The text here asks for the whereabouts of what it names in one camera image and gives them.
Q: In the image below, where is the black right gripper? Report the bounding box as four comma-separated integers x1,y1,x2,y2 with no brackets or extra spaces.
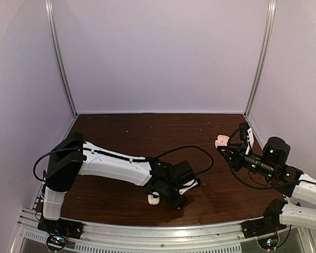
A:
218,142,276,179

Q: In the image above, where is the pink earbud case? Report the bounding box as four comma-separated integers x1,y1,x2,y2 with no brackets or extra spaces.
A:
214,134,230,148

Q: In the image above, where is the white earbud case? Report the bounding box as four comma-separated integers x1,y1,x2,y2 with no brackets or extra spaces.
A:
147,192,160,206

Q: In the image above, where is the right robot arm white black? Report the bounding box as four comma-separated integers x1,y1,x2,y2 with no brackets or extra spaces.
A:
215,135,316,233

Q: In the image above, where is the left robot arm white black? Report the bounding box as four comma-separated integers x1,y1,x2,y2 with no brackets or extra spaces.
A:
40,132,200,234

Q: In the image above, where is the right base circuit board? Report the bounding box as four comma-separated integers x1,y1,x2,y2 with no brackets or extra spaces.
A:
258,236,279,250

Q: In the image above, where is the base circuit board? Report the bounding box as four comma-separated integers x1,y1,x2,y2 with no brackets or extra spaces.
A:
46,235,68,251
258,236,279,250

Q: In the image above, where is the left base circuit board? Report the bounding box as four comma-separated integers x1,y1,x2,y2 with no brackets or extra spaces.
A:
46,235,68,251

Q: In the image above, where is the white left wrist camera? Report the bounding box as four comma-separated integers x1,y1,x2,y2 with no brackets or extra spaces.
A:
179,178,201,195

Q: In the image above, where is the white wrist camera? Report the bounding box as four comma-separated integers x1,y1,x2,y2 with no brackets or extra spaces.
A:
239,122,254,155
179,178,201,195

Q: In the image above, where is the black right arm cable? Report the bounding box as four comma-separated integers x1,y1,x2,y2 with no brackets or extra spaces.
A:
225,126,293,191

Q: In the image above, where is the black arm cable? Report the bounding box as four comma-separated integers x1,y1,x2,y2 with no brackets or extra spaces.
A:
157,145,215,176
225,126,293,191

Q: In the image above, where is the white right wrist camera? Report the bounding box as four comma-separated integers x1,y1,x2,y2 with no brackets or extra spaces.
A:
239,122,254,155

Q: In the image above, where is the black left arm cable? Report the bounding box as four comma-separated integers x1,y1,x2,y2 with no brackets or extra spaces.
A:
157,145,215,176

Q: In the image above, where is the aluminium front rail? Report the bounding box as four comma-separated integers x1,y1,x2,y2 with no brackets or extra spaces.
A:
8,209,316,252

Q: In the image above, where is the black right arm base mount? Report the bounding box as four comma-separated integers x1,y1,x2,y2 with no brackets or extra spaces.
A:
240,218,287,239

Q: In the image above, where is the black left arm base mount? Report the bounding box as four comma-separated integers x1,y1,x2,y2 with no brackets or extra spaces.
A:
37,218,83,239

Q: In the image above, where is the aluminium right corner post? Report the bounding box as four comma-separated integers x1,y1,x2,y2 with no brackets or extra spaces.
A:
244,0,277,118

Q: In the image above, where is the aluminium corner post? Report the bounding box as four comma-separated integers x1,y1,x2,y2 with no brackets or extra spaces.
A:
44,0,78,118
244,0,277,118

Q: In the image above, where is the aluminium left corner post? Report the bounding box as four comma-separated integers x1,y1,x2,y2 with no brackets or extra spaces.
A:
44,0,78,118

